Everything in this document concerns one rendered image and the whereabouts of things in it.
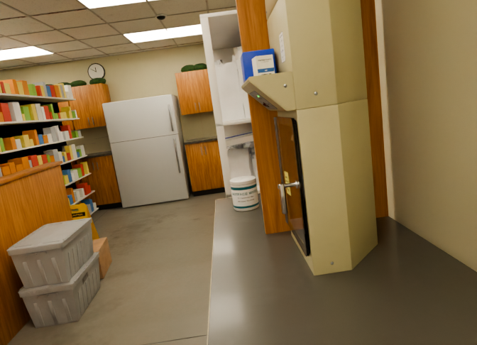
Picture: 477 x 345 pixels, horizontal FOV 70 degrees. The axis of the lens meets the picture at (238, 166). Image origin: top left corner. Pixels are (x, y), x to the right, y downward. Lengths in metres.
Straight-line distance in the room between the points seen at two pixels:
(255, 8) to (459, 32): 0.64
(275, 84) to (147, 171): 5.19
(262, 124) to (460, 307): 0.80
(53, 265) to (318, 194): 2.34
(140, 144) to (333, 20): 5.20
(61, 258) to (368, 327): 2.41
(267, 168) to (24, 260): 2.17
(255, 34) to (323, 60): 0.42
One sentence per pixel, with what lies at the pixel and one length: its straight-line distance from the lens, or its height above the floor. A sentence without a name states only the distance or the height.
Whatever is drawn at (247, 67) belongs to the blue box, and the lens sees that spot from 1.10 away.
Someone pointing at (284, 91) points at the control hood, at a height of 1.46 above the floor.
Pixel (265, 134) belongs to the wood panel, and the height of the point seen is 1.33.
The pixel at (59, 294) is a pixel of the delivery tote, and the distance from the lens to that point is 3.05.
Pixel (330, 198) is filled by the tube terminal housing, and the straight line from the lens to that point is 0.98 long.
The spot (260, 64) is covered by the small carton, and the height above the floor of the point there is 1.55.
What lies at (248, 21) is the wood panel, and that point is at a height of 1.73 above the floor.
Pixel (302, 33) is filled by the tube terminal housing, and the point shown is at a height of 1.60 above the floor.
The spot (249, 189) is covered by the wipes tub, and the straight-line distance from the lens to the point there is 1.66.
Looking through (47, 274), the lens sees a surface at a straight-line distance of 3.02.
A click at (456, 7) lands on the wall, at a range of 1.11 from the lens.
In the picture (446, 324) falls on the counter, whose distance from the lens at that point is 0.90.
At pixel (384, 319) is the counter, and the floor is 0.94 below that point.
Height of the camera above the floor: 1.44
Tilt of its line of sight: 10 degrees down
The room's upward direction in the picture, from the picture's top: 8 degrees counter-clockwise
